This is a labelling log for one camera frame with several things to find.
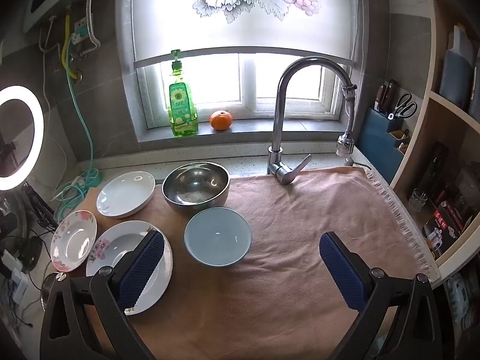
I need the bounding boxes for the blue knife block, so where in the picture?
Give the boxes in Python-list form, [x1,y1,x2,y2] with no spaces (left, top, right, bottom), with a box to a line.
[356,107,413,185]

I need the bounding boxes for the yellow hose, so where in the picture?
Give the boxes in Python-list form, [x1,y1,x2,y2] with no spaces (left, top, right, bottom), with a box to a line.
[61,14,82,82]

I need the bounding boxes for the small pink floral plate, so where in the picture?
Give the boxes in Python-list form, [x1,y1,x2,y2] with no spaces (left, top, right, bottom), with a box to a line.
[50,210,98,272]

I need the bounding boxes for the black tripod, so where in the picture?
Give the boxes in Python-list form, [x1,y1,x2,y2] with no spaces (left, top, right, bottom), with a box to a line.
[22,183,58,230]

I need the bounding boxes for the blue bowl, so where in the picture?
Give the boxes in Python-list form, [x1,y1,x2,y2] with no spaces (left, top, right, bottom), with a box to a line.
[184,207,253,269]

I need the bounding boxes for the peach towel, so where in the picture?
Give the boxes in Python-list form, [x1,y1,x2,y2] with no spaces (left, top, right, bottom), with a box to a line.
[82,165,432,360]

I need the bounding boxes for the wooden shelf unit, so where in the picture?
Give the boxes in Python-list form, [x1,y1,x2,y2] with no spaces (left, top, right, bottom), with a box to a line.
[389,0,480,289]

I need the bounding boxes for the red box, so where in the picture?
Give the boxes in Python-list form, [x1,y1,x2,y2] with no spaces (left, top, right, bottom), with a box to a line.
[431,199,474,241]

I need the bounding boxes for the orange tangerine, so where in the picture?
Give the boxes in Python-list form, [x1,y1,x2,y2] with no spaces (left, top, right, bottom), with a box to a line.
[209,110,233,132]

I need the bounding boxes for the thin white cable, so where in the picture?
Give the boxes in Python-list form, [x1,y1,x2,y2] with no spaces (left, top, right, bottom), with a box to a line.
[38,17,81,199]

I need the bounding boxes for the teal round power strip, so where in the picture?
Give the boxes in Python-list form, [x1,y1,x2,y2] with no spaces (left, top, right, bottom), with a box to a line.
[80,170,103,189]

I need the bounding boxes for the white plate with grey leaves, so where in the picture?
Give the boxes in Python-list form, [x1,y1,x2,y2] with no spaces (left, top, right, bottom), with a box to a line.
[96,171,156,219]

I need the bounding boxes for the blue plastic jug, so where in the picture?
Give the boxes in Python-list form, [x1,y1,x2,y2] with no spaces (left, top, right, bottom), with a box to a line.
[439,25,476,110]

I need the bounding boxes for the metal flexible hose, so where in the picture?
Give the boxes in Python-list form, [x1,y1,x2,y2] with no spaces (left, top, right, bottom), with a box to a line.
[83,0,102,52]

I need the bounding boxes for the green hose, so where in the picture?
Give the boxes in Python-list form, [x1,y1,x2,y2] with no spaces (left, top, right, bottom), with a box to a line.
[56,43,103,226]

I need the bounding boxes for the blind bead chain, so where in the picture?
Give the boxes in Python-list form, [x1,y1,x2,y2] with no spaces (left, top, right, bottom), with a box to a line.
[359,0,367,73]

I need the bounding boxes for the white window frame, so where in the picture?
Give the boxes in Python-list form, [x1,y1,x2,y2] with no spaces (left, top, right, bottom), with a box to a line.
[137,50,349,130]

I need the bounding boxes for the ring light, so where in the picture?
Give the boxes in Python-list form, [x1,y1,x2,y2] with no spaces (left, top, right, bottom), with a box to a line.
[0,85,45,191]

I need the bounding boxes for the large steel bowl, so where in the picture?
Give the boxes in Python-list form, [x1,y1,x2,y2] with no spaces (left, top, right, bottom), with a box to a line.
[162,162,230,218]

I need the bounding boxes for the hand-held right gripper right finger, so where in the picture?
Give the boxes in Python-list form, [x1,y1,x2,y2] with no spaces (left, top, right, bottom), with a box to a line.
[319,232,443,360]

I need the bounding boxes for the white wall socket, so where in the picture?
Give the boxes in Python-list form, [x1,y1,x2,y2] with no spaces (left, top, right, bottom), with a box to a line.
[72,18,89,44]

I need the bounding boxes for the clear glass cup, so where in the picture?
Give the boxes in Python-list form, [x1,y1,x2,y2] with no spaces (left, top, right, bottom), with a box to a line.
[409,189,428,213]

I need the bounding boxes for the large floral plate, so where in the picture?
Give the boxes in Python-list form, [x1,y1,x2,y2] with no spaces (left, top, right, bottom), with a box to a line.
[86,220,173,315]

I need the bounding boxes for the black handled scissors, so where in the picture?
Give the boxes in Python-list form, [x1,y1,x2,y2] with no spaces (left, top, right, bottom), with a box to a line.
[388,92,418,121]

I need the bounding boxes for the green dish soap bottle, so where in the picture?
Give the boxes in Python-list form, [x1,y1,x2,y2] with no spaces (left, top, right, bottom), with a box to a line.
[167,49,199,137]

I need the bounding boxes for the chrome faucet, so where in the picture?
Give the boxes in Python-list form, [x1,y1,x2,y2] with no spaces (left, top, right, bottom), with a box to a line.
[267,57,357,186]

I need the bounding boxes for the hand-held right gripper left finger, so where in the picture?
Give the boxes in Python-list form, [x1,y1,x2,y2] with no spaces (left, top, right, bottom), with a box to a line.
[39,230,166,360]

